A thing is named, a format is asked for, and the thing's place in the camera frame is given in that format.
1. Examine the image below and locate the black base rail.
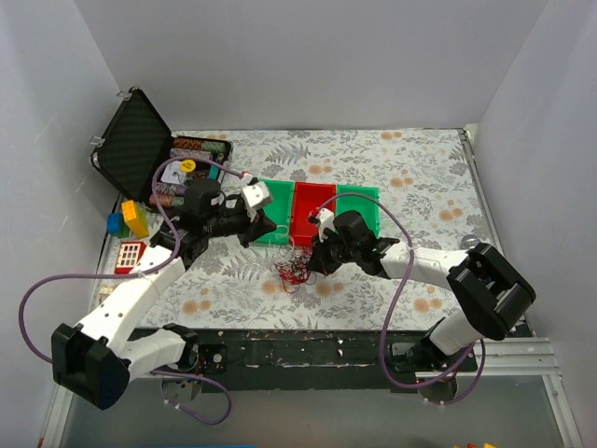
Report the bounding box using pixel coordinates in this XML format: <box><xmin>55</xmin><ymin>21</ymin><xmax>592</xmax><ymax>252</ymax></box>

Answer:
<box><xmin>130</xmin><ymin>328</ymin><xmax>533</xmax><ymax>393</ymax></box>

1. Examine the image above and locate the red white toy brick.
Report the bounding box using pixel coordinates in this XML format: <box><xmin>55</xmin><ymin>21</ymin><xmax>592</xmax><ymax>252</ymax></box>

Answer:
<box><xmin>114</xmin><ymin>241</ymin><xmax>146</xmax><ymax>274</ymax></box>

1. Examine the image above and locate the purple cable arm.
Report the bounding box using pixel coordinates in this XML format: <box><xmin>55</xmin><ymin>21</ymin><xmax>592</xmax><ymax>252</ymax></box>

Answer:
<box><xmin>18</xmin><ymin>156</ymin><xmax>253</xmax><ymax>426</ymax></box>
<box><xmin>316</xmin><ymin>193</ymin><xmax>487</xmax><ymax>405</ymax></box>

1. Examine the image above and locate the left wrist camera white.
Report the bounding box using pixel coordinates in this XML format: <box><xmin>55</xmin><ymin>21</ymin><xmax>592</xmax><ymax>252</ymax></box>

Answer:
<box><xmin>241</xmin><ymin>181</ymin><xmax>273</xmax><ymax>210</ymax></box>

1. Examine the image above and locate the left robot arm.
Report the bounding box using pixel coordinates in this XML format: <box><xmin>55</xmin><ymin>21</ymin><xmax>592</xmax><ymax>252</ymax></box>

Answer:
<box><xmin>50</xmin><ymin>175</ymin><xmax>276</xmax><ymax>410</ymax></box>

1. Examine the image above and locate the black poker chip case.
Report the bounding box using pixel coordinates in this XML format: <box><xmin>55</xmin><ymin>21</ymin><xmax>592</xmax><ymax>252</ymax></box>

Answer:
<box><xmin>90</xmin><ymin>87</ymin><xmax>233</xmax><ymax>206</ymax></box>

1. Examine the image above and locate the blue toy brick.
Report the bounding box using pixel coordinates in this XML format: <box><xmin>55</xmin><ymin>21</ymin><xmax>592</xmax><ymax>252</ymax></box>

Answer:
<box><xmin>106</xmin><ymin>213</ymin><xmax>124</xmax><ymax>235</ymax></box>

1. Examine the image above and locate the green toy brick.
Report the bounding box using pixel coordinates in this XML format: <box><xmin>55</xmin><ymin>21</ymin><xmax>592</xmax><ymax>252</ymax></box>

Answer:
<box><xmin>116</xmin><ymin>225</ymin><xmax>134</xmax><ymax>239</ymax></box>

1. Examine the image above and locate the green plastic bin right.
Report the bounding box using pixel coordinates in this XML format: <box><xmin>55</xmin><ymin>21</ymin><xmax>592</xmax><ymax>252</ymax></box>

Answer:
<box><xmin>336</xmin><ymin>184</ymin><xmax>381</xmax><ymax>236</ymax></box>

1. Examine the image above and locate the yellow toy brick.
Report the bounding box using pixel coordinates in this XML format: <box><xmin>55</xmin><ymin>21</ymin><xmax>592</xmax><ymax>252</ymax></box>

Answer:
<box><xmin>121</xmin><ymin>200</ymin><xmax>149</xmax><ymax>239</ymax></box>

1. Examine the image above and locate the green plastic bin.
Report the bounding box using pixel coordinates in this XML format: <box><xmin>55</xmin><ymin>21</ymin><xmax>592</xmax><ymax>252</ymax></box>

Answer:
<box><xmin>256</xmin><ymin>179</ymin><xmax>295</xmax><ymax>245</ymax></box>
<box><xmin>336</xmin><ymin>184</ymin><xmax>381</xmax><ymax>236</ymax></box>

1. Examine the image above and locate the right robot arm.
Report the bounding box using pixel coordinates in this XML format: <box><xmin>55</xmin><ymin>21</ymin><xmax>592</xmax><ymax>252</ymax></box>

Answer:
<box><xmin>308</xmin><ymin>208</ymin><xmax>536</xmax><ymax>371</ymax></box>

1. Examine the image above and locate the red plastic bin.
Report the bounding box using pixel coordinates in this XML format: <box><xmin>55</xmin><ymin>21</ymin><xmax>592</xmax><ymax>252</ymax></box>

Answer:
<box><xmin>289</xmin><ymin>182</ymin><xmax>337</xmax><ymax>247</ymax></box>

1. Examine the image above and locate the green plastic bin left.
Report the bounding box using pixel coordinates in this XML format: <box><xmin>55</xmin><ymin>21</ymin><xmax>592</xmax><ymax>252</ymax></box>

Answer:
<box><xmin>256</xmin><ymin>179</ymin><xmax>295</xmax><ymax>245</ymax></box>

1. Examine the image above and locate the red wire tangle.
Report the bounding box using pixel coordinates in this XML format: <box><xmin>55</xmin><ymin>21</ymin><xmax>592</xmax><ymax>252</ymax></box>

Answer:
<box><xmin>271</xmin><ymin>246</ymin><xmax>318</xmax><ymax>294</ymax></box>

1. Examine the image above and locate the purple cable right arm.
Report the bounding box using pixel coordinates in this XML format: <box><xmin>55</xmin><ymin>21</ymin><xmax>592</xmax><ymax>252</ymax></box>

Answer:
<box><xmin>316</xmin><ymin>193</ymin><xmax>487</xmax><ymax>405</ymax></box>

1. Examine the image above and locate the yellow poker dealer chip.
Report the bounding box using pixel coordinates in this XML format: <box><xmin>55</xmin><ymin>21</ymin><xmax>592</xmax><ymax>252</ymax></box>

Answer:
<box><xmin>180</xmin><ymin>159</ymin><xmax>196</xmax><ymax>173</ymax></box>

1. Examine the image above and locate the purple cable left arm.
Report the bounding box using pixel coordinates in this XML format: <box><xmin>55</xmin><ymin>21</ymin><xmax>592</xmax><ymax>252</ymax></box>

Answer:
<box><xmin>18</xmin><ymin>156</ymin><xmax>253</xmax><ymax>426</ymax></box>

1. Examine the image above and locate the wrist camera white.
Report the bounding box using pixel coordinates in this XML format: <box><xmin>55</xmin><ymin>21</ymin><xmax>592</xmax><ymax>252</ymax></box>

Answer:
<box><xmin>308</xmin><ymin>208</ymin><xmax>335</xmax><ymax>236</ymax></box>
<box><xmin>241</xmin><ymin>181</ymin><xmax>273</xmax><ymax>210</ymax></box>

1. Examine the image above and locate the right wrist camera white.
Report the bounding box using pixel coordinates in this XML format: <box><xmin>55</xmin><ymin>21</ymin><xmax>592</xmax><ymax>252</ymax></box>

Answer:
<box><xmin>308</xmin><ymin>208</ymin><xmax>335</xmax><ymax>236</ymax></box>

